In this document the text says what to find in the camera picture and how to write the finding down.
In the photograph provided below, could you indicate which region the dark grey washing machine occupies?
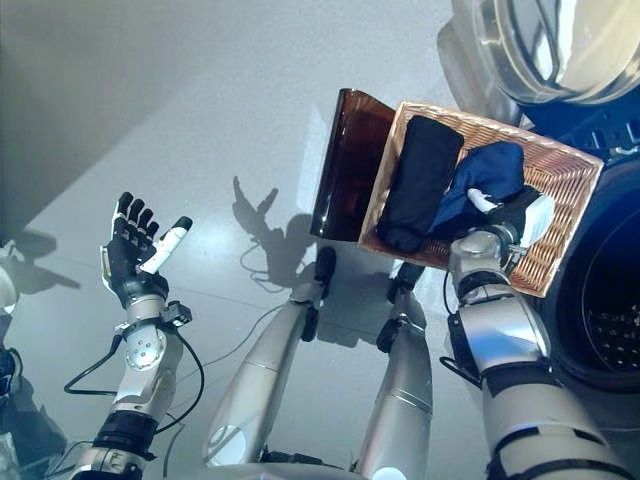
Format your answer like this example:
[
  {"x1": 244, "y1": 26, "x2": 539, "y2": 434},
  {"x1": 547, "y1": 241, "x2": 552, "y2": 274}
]
[{"x1": 519, "y1": 94, "x2": 640, "y2": 431}]

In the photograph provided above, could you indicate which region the rectangular wicker laundry basket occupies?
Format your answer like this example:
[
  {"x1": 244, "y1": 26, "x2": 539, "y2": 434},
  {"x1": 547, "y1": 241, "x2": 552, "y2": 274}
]
[{"x1": 357, "y1": 99, "x2": 605, "y2": 300}]

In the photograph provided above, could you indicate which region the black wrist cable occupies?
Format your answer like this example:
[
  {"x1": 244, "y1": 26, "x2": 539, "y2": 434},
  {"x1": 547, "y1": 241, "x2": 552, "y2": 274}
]
[{"x1": 63, "y1": 327, "x2": 206, "y2": 436}]

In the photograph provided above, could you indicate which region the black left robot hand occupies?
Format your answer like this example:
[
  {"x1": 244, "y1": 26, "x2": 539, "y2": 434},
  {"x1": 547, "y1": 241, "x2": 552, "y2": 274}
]
[{"x1": 99, "y1": 191, "x2": 194, "y2": 304}]

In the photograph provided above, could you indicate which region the glossy brown stool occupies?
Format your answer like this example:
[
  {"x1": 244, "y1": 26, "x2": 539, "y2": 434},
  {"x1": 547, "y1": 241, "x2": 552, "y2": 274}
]
[{"x1": 309, "y1": 88, "x2": 396, "y2": 244}]

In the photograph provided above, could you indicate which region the silver left robot leg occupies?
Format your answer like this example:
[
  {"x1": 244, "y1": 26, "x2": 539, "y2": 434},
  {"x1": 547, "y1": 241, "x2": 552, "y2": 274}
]
[{"x1": 202, "y1": 245, "x2": 339, "y2": 469}]

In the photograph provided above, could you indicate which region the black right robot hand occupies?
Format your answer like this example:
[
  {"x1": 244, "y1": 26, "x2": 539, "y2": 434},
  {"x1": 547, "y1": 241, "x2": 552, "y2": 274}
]
[{"x1": 464, "y1": 187, "x2": 555, "y2": 249}]

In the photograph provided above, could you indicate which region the silver robot leg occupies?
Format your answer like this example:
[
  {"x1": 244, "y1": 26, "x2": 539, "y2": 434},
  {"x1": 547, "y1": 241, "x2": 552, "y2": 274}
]
[
  {"x1": 352, "y1": 262, "x2": 434, "y2": 480},
  {"x1": 202, "y1": 245, "x2": 339, "y2": 469}
]

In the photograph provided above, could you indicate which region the silver right robot leg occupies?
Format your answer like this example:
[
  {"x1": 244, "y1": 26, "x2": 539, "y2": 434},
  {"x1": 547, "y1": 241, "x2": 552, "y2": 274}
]
[{"x1": 352, "y1": 262, "x2": 434, "y2": 480}]

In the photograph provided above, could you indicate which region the round washing machine door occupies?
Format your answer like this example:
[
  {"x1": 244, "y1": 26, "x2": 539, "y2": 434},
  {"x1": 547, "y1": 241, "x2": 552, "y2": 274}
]
[{"x1": 434, "y1": 0, "x2": 640, "y2": 131}]

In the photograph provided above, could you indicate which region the black cloth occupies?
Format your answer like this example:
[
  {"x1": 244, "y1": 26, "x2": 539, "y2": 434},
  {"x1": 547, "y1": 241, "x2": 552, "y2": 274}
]
[{"x1": 375, "y1": 115, "x2": 464, "y2": 254}]

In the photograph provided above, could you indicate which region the blue cloth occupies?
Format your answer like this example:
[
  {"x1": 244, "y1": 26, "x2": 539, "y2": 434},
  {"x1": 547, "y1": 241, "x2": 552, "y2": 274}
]
[{"x1": 427, "y1": 141, "x2": 527, "y2": 236}]

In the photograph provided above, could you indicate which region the white machine with clear parts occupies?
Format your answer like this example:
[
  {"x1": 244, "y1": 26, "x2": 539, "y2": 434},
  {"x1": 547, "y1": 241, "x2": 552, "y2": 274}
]
[{"x1": 0, "y1": 238, "x2": 24, "y2": 321}]

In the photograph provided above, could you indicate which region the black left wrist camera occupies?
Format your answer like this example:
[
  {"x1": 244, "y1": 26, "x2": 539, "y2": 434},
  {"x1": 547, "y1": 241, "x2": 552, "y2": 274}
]
[{"x1": 159, "y1": 300, "x2": 193, "y2": 329}]

